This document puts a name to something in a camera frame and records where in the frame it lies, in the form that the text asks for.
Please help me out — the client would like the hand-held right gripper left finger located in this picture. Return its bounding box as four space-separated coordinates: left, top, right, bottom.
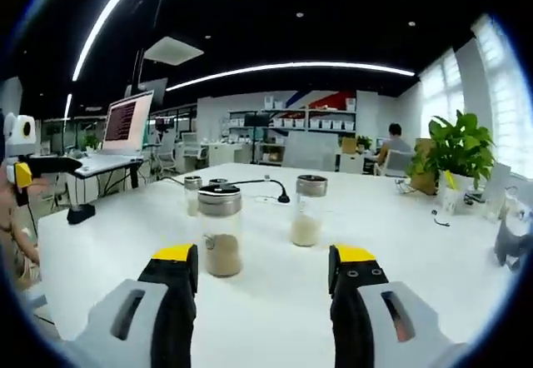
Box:
62 242 199 368

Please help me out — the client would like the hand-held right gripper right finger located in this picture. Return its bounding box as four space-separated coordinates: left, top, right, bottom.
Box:
327 243 467 368

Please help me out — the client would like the tall seasoning bottle white powder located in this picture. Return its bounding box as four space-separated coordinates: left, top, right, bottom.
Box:
290 174 329 247

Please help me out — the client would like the tall seasoning bottle brown powder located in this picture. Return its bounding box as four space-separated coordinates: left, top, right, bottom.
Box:
197 184 243 277

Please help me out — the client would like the white side desk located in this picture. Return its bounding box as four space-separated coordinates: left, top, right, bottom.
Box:
74 153 145 177

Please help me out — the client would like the person's upper body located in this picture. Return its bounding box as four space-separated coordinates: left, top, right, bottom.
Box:
0 176 42 286

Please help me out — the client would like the computer monitor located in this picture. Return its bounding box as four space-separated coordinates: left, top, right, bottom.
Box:
102 90 154 156

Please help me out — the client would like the white paper cup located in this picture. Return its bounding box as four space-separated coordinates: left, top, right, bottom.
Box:
441 184 459 213

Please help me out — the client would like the black gooseneck microphone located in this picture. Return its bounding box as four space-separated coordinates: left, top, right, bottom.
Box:
224 178 291 205

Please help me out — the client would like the long curved ceiling light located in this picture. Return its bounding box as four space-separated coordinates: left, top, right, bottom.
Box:
72 0 151 82

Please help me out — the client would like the grey headset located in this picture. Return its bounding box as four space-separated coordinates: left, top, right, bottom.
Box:
494 213 533 271

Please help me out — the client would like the ceiling air conditioner panel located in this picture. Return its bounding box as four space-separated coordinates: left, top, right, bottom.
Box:
143 34 205 65

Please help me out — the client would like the grey partition panel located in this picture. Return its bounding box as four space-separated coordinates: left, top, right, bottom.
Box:
282 130 339 172

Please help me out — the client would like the potted green plant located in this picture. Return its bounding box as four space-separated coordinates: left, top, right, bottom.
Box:
406 109 496 202

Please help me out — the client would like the shelf with white boxes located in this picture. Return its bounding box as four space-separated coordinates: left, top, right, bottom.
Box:
227 107 358 165

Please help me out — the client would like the straight ceiling light strip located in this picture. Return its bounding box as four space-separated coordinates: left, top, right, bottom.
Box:
166 62 416 92

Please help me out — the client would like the black desk mount base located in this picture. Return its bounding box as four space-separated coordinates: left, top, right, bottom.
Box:
67 204 96 225

